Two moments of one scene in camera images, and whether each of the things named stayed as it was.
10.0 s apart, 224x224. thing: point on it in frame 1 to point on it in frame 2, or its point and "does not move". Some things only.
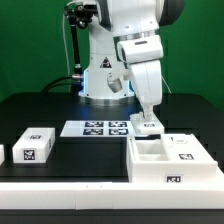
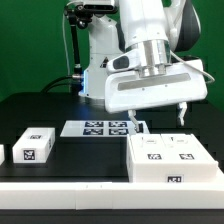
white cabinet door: [185, 147] does not move
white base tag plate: [97, 128] does not move
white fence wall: [157, 196] does not move
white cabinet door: [145, 126] to [148, 148]
